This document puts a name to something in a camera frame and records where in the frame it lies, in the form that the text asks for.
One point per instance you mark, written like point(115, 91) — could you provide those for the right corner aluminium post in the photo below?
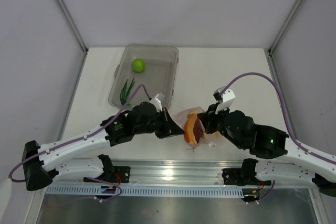
point(285, 25)

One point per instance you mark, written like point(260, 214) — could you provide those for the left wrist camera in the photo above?
point(157, 101)

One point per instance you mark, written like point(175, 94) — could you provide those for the green lime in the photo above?
point(138, 65)

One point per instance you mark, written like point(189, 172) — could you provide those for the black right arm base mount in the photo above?
point(244, 176)

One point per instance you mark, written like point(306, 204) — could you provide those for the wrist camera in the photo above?
point(157, 101)
point(224, 97)

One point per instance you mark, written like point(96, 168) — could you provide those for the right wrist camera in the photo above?
point(224, 97)

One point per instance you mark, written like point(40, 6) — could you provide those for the aluminium table edge rail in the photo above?
point(147, 172)

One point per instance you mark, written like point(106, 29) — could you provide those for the white slotted cable duct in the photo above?
point(146, 191)

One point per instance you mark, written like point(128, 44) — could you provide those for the clear zip top bag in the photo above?
point(180, 119)

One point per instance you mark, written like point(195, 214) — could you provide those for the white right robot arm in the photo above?
point(278, 157)

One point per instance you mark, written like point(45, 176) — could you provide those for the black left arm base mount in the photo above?
point(120, 175)

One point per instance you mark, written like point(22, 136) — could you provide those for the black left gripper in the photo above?
point(169, 128)

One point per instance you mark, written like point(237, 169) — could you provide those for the corner aluminium post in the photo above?
point(71, 24)
point(285, 25)

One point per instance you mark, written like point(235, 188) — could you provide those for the green onion stalks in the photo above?
point(125, 91)

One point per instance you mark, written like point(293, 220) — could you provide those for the clear plastic food bin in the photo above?
point(158, 76)

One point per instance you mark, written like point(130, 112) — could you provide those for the red yellow mango slice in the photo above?
point(193, 130)

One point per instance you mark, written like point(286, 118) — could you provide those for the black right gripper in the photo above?
point(210, 117)

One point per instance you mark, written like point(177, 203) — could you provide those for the left corner aluminium post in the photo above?
point(71, 24)

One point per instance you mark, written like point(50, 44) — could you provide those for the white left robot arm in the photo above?
point(43, 163)

